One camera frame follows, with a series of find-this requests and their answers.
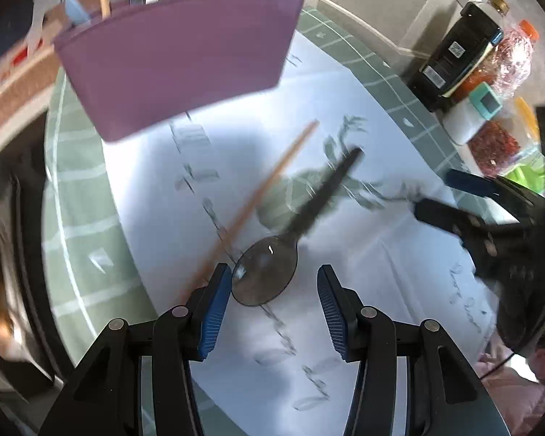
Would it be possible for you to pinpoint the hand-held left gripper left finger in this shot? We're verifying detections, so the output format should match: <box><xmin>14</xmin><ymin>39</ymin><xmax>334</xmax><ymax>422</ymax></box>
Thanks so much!
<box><xmin>39</xmin><ymin>262</ymin><xmax>233</xmax><ymax>436</ymax></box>

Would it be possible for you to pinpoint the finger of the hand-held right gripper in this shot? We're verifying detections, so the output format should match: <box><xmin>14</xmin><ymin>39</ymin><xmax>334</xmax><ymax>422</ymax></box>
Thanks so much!
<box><xmin>413</xmin><ymin>197</ymin><xmax>489</xmax><ymax>241</ymax></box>
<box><xmin>445</xmin><ymin>169</ymin><xmax>505</xmax><ymax>197</ymax></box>

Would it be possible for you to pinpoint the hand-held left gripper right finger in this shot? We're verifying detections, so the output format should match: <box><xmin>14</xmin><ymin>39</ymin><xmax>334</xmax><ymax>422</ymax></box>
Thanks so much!
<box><xmin>316</xmin><ymin>263</ymin><xmax>512</xmax><ymax>436</ymax></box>

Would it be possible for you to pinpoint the black plastic spoon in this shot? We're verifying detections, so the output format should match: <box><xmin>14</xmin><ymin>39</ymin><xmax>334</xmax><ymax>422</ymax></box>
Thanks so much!
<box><xmin>231</xmin><ymin>146</ymin><xmax>365</xmax><ymax>306</ymax></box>

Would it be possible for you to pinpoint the purple utensil holder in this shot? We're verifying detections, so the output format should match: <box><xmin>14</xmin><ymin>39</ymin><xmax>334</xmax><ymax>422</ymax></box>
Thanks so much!
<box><xmin>53</xmin><ymin>0</ymin><xmax>310</xmax><ymax>142</ymax></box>

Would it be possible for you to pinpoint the chili flake jar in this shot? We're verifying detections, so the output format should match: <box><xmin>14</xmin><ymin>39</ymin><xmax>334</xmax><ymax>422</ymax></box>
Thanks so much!
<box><xmin>467</xmin><ymin>120</ymin><xmax>523</xmax><ymax>178</ymax></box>

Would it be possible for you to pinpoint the green packet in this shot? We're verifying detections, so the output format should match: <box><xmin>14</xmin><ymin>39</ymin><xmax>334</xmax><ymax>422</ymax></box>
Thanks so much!
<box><xmin>504</xmin><ymin>145</ymin><xmax>545</xmax><ymax>194</ymax></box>

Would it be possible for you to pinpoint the jar with teal lid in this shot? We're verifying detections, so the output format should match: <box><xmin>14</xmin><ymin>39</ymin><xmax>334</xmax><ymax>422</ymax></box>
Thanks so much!
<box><xmin>443</xmin><ymin>82</ymin><xmax>504</xmax><ymax>146</ymax></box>

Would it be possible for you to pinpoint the white printed paper sheet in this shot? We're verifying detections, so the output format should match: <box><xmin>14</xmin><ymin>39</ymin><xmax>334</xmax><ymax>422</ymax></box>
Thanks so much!
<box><xmin>102</xmin><ymin>32</ymin><xmax>500</xmax><ymax>436</ymax></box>

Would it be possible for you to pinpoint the black bottle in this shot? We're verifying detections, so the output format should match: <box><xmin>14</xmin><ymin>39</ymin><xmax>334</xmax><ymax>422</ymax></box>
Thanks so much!
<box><xmin>406</xmin><ymin>0</ymin><xmax>509</xmax><ymax>113</ymax></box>

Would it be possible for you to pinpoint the orange capped chili bottle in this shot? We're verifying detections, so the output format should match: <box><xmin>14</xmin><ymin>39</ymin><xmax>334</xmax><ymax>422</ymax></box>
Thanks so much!
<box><xmin>459</xmin><ymin>19</ymin><xmax>540</xmax><ymax>101</ymax></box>

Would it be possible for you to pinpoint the pink cloth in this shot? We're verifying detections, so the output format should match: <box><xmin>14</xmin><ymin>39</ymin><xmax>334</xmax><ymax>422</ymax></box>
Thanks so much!
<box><xmin>477</xmin><ymin>340</ymin><xmax>545</xmax><ymax>436</ymax></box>

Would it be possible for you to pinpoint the green grid mat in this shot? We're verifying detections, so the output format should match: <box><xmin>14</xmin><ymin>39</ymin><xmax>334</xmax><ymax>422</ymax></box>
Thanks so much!
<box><xmin>41</xmin><ymin>7</ymin><xmax>482</xmax><ymax>436</ymax></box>

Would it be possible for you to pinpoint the steel pot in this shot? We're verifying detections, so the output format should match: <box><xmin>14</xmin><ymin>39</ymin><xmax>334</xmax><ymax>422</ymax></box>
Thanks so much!
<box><xmin>0</xmin><ymin>200</ymin><xmax>32</xmax><ymax>364</ymax></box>

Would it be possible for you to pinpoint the light blue utensil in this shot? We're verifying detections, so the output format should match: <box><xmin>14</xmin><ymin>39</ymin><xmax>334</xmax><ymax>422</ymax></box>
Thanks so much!
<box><xmin>64</xmin><ymin>0</ymin><xmax>92</xmax><ymax>25</ymax></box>

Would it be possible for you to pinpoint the thin black cable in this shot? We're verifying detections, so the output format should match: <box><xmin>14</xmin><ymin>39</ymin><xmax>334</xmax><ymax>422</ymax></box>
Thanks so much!
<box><xmin>479</xmin><ymin>350</ymin><xmax>518</xmax><ymax>379</ymax></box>

